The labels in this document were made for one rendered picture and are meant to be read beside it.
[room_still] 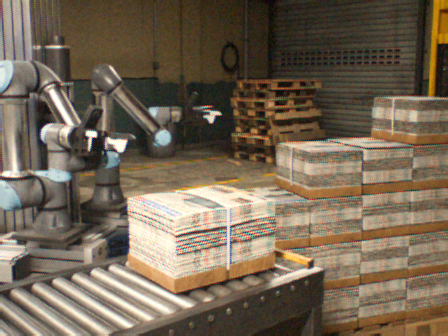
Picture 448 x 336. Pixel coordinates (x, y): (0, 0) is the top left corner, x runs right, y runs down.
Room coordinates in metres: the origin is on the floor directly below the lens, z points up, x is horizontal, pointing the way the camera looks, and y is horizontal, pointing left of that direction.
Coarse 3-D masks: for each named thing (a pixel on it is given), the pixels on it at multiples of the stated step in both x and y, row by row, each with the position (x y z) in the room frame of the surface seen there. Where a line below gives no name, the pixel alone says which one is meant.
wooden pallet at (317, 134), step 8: (288, 112) 9.02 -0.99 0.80; (296, 112) 9.16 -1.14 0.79; (304, 112) 9.31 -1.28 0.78; (312, 112) 9.46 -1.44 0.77; (320, 112) 9.61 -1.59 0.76; (272, 120) 8.80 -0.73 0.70; (280, 120) 9.02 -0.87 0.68; (288, 120) 9.16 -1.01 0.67; (296, 120) 9.26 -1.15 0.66; (304, 120) 9.45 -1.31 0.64; (312, 120) 9.56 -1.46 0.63; (272, 128) 8.80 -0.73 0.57; (280, 128) 8.96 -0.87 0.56; (288, 128) 9.10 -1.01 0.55; (296, 128) 9.21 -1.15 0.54; (304, 128) 9.39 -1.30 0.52; (312, 128) 9.54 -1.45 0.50; (272, 136) 8.79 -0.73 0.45; (280, 136) 8.72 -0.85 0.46; (288, 136) 8.85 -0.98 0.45; (296, 136) 8.99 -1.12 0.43; (304, 136) 9.13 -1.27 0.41; (312, 136) 9.27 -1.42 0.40; (320, 136) 9.42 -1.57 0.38
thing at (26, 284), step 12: (96, 264) 1.81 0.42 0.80; (108, 264) 1.81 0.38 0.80; (120, 264) 1.84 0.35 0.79; (36, 276) 1.70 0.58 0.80; (48, 276) 1.70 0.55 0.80; (60, 276) 1.70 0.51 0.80; (72, 276) 1.73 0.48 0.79; (0, 288) 1.60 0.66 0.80; (12, 288) 1.60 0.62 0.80; (24, 288) 1.63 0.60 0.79
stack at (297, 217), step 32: (256, 192) 2.82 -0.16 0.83; (288, 192) 2.81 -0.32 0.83; (384, 192) 2.81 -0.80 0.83; (288, 224) 2.60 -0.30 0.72; (320, 224) 2.66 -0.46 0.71; (352, 224) 2.72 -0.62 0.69; (384, 224) 2.79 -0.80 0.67; (320, 256) 2.65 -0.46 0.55; (352, 256) 2.72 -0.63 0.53; (384, 256) 2.80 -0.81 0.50; (352, 288) 2.73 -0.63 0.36; (384, 288) 2.79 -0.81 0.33; (288, 320) 2.60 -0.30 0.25; (352, 320) 2.73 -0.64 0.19
